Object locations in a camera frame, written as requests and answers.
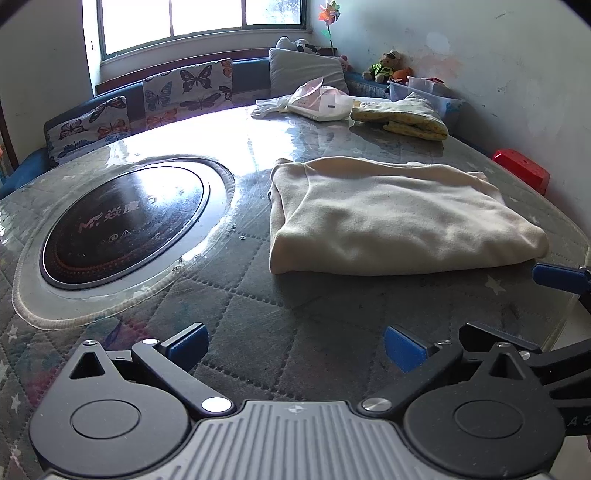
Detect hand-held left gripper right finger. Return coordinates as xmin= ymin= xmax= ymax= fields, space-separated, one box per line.
xmin=358 ymin=325 xmax=546 ymax=414

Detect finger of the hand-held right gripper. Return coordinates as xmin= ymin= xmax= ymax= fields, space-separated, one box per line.
xmin=459 ymin=323 xmax=591 ymax=401
xmin=532 ymin=262 xmax=591 ymax=296

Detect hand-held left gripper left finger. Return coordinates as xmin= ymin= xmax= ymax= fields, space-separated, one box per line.
xmin=69 ymin=323 xmax=235 ymax=414

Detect cream long-sleeve garment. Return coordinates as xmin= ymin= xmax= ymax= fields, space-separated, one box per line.
xmin=269 ymin=157 xmax=550 ymax=276

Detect yellow folded clothes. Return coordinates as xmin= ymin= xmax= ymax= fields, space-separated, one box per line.
xmin=351 ymin=91 xmax=450 ymax=142

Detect grey quilted star table cover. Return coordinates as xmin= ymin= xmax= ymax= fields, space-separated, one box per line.
xmin=0 ymin=99 xmax=591 ymax=480

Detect red plastic stool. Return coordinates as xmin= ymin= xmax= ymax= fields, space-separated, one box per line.
xmin=492 ymin=148 xmax=551 ymax=195

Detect round black induction cooktop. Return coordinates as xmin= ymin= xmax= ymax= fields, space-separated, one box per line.
xmin=39 ymin=161 xmax=211 ymax=291

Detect clear plastic storage box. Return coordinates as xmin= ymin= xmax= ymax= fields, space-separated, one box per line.
xmin=387 ymin=76 xmax=465 ymax=131

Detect butterfly print pillow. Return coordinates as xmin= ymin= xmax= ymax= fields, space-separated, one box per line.
xmin=143 ymin=58 xmax=234 ymax=131
xmin=44 ymin=96 xmax=130 ymax=167

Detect clear plastic bag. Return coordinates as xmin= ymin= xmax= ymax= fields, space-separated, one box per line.
xmin=252 ymin=78 xmax=354 ymax=122

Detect teddy bear in green vest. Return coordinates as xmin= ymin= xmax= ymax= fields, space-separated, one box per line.
xmin=362 ymin=50 xmax=403 ymax=84

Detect blue sofa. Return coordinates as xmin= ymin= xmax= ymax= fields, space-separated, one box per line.
xmin=0 ymin=58 xmax=393 ymax=200

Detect grey pillow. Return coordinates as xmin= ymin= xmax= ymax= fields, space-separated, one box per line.
xmin=269 ymin=37 xmax=350 ymax=97

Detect window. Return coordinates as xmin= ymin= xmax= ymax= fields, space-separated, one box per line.
xmin=83 ymin=0 xmax=315 ymax=62

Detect colourful pinwheel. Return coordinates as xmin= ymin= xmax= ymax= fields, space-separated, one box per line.
xmin=318 ymin=1 xmax=343 ymax=57

